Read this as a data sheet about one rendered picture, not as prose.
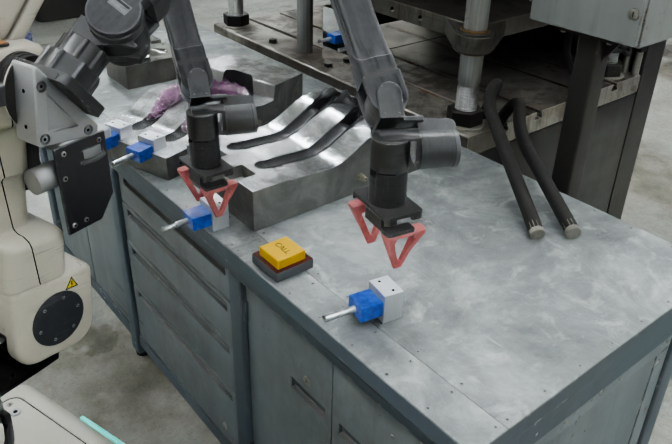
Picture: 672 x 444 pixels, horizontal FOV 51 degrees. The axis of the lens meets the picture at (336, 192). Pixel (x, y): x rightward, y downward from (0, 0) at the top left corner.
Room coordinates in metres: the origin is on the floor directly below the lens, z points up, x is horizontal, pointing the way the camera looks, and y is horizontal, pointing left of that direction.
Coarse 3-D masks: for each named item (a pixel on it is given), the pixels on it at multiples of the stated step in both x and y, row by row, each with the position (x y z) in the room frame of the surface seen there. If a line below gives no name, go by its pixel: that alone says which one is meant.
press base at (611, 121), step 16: (624, 96) 2.17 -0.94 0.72; (608, 112) 2.11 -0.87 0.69; (624, 112) 2.17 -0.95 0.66; (544, 128) 1.89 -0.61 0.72; (560, 128) 1.94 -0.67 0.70; (608, 128) 2.12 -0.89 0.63; (624, 128) 2.19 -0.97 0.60; (512, 144) 1.80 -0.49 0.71; (544, 144) 1.90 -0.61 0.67; (592, 144) 2.07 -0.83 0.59; (608, 144) 2.14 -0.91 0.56; (496, 160) 1.76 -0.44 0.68; (544, 160) 1.91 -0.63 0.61; (592, 160) 2.09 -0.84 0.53; (608, 160) 2.15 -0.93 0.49; (528, 176) 1.86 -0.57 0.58; (592, 176) 2.10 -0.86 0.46; (608, 176) 2.17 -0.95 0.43; (592, 192) 2.12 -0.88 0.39; (608, 192) 2.19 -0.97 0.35
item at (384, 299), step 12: (384, 276) 0.95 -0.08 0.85; (372, 288) 0.93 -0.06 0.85; (384, 288) 0.92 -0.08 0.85; (396, 288) 0.92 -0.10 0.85; (360, 300) 0.90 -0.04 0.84; (372, 300) 0.90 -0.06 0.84; (384, 300) 0.89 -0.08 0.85; (396, 300) 0.90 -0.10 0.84; (336, 312) 0.88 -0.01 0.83; (348, 312) 0.88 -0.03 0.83; (360, 312) 0.88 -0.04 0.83; (372, 312) 0.89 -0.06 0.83; (384, 312) 0.89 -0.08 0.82; (396, 312) 0.90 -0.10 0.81
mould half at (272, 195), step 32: (320, 128) 1.42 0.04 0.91; (352, 128) 1.39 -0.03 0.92; (224, 160) 1.29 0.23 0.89; (256, 160) 1.29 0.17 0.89; (320, 160) 1.31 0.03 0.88; (352, 160) 1.32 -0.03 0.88; (224, 192) 1.24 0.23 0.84; (256, 192) 1.16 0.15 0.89; (288, 192) 1.21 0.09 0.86; (320, 192) 1.26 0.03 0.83; (352, 192) 1.32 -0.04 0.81; (256, 224) 1.16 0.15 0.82
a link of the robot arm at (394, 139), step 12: (384, 132) 0.92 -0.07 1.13; (396, 132) 0.92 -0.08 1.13; (408, 132) 0.92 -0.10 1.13; (372, 144) 0.91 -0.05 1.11; (384, 144) 0.89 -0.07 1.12; (396, 144) 0.89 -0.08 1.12; (408, 144) 0.90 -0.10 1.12; (420, 144) 0.91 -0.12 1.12; (372, 156) 0.91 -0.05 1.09; (384, 156) 0.89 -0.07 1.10; (396, 156) 0.89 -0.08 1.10; (408, 156) 0.91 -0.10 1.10; (372, 168) 0.91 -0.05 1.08; (384, 168) 0.89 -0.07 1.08; (396, 168) 0.89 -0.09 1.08
